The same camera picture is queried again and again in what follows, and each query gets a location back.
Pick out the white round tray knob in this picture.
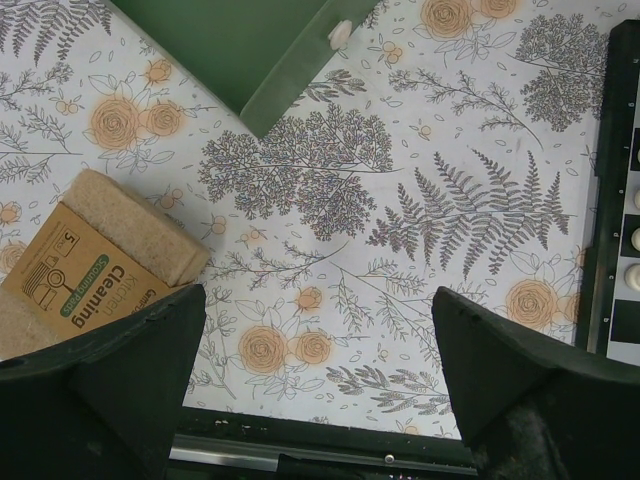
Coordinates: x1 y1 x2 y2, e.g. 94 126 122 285
327 20 353 51

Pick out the floral patterned table mat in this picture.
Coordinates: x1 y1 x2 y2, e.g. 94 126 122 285
1 1 639 438

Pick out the green plastic tray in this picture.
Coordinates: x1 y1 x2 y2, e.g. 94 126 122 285
112 0 376 138

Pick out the brown cardboard piece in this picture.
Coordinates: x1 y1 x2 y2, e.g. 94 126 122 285
1 170 210 360

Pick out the black white chess board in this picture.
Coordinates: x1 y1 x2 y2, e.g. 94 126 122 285
576 20 639 365

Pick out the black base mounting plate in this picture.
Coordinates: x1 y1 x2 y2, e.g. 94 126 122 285
170 407 478 479

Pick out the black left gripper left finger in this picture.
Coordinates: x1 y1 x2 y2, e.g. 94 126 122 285
1 285 206 479

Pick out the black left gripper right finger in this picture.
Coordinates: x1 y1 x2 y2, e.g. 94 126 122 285
432 287 639 479

